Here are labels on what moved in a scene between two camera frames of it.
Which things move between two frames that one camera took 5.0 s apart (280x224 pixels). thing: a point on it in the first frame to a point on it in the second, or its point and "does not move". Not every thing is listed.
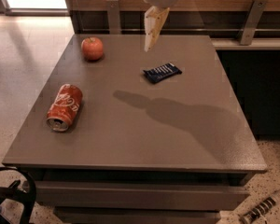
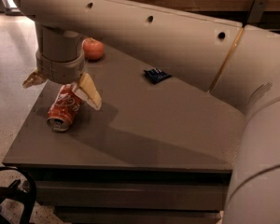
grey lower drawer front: x=92 y=215 does not move
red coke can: x=64 y=107 does not move
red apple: x=92 y=49 does not move
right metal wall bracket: x=256 y=12 does not move
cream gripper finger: x=149 y=20 to x=87 y=91
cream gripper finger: x=161 y=16 to x=35 y=77
